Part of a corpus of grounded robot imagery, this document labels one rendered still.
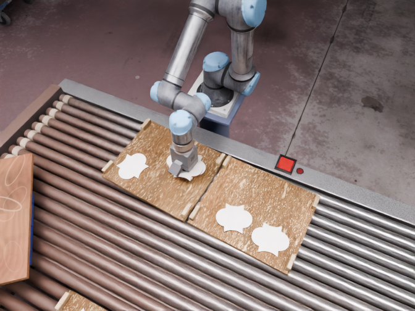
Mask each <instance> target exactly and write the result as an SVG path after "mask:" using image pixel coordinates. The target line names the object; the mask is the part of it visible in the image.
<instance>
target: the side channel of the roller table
mask: <svg viewBox="0 0 415 311"><path fill-rule="evenodd" d="M61 94H64V92H63V90H62V88H61V87H60V86H57V85H54V84H51V85H50V86H49V87H48V88H47V89H46V90H45V91H43V92H42V93H41V94H40V95H39V96H38V97H37V98H36V99H35V100H34V101H33V102H32V103H31V104H30V105H29V106H28V107H27V108H26V109H25V110H24V111H23V112H22V113H21V114H20V115H19V116H18V117H17V118H16V119H15V120H14V121H13V122H12V123H11V124H10V125H9V126H8V127H7V128H5V129H4V130H3V131H2V132H1V133H0V157H1V155H2V154H3V153H8V154H11V153H9V147H10V146H11V145H16V146H19V145H17V143H16V142H17V139H18V138H19V137H23V138H25V137H24V132H25V131H26V130H27V129H30V130H32V128H31V126H32V124H33V123H34V122H38V123H40V122H39V117H40V115H46V110H47V108H49V107H50V108H53V107H52V104H53V102H54V101H59V97H60V95H61Z"/></svg>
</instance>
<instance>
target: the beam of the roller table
mask: <svg viewBox="0 0 415 311"><path fill-rule="evenodd" d="M58 86H60V87H61V88H62V90H63V92H64V94H65V95H69V96H72V97H73V98H75V99H78V100H80V101H83V102H85V103H88V104H91V105H93V106H96V107H99V108H101V109H104V110H106V111H109V112H112V113H114V114H117V115H119V116H122V117H125V118H127V119H130V120H133V121H134V122H138V123H140V124H143V123H144V122H145V121H146V119H147V118H149V119H151V121H154V122H156V123H158V124H160V125H162V126H164V127H166V128H168V129H170V128H169V118H170V117H169V116H167V115H164V114H161V113H159V112H156V111H153V110H151V109H148V108H145V107H142V106H139V105H137V104H134V103H132V102H129V101H126V100H124V99H121V98H118V97H115V96H113V95H110V94H107V93H104V92H102V91H99V90H97V89H94V88H90V87H89V86H85V85H83V84H80V83H77V82H75V81H72V80H69V79H66V78H65V79H64V80H63V81H62V82H61V83H60V84H59V85H58ZM193 140H194V141H196V142H198V143H200V144H202V145H205V146H207V147H209V148H211V149H213V150H215V151H217V152H219V153H223V154H225V155H226V156H228V155H230V156H232V157H233V158H235V159H237V160H240V161H242V162H244V163H246V164H248V165H251V166H253V167H255V168H258V169H260V170H263V171H265V172H268V173H271V174H273V175H276V176H279V177H281V178H284V179H286V180H289V181H292V182H294V183H297V184H299V185H302V186H305V187H307V188H310V189H313V190H315V191H318V192H320V193H323V194H326V195H328V196H331V197H334V198H336V199H339V200H341V201H344V202H347V203H349V204H352V205H355V206H356V207H360V208H362V209H364V210H368V211H370V212H372V213H375V214H377V215H381V216H383V217H385V218H389V219H391V220H393V221H396V222H398V223H401V224H404V225H406V226H409V227H411V228H414V229H415V206H412V205H409V204H406V203H404V202H401V201H398V200H396V199H392V198H390V197H387V196H384V195H382V194H379V193H376V192H373V191H371V190H368V189H366V188H362V187H360V186H357V185H354V184H352V183H349V182H347V181H343V180H341V179H338V178H335V177H333V176H330V175H327V174H325V173H322V172H319V171H317V170H314V169H311V168H308V167H305V166H303V165H300V164H297V163H296V165H295V167H294V169H293V172H292V174H291V175H288V174H286V173H283V172H280V171H278V170H275V169H274V167H275V165H276V163H277V160H278V158H279V156H276V155H273V154H270V153H268V152H265V151H262V150H260V149H256V148H254V147H251V146H249V145H246V144H243V143H240V142H238V141H235V140H232V139H230V138H226V137H225V136H221V135H218V134H216V133H213V132H211V131H207V130H205V129H202V128H200V127H197V126H196V127H195V129H194V130H193ZM297 168H302V169H303V170H304V173H303V174H298V173H297V172H296V169H297Z"/></svg>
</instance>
